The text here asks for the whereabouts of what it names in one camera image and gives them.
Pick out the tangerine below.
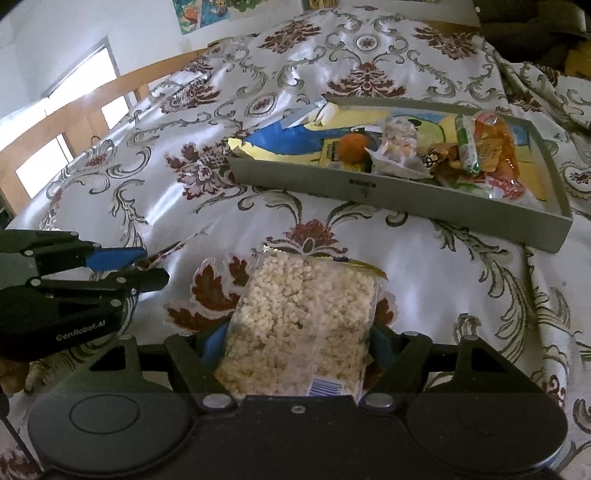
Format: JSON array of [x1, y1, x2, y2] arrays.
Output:
[[336, 134, 371, 166]]

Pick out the yellow snack packet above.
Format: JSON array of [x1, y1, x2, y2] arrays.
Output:
[[316, 141, 370, 174]]

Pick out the grey tray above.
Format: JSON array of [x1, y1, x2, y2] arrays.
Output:
[[228, 96, 574, 254]]

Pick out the floral printed blanket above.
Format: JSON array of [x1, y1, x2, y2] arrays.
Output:
[[0, 4, 591, 480]]

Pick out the orange red snack packet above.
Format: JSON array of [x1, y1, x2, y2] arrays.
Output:
[[473, 111, 520, 185]]

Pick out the wooden bed frame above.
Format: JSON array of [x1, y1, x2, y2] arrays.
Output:
[[0, 44, 591, 217]]

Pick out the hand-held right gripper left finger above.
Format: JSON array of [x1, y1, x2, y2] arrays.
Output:
[[60, 322, 235, 412]]

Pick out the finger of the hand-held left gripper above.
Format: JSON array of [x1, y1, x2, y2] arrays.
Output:
[[0, 230, 147, 285], [28, 268, 170, 305]]

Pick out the clear snack packet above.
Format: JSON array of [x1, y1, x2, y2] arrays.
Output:
[[366, 117, 433, 178]]

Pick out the white folded paper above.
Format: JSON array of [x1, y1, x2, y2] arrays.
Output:
[[279, 99, 341, 129]]

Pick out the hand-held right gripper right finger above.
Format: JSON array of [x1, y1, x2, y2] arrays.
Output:
[[360, 322, 536, 411]]

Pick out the orange character wall poster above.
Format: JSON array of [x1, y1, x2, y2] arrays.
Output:
[[172, 0, 232, 35]]

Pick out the brown orange snack packet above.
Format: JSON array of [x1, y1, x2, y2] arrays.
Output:
[[427, 141, 462, 185]]

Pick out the rice puff cake packet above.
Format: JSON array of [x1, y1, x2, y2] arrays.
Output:
[[215, 251, 387, 400]]

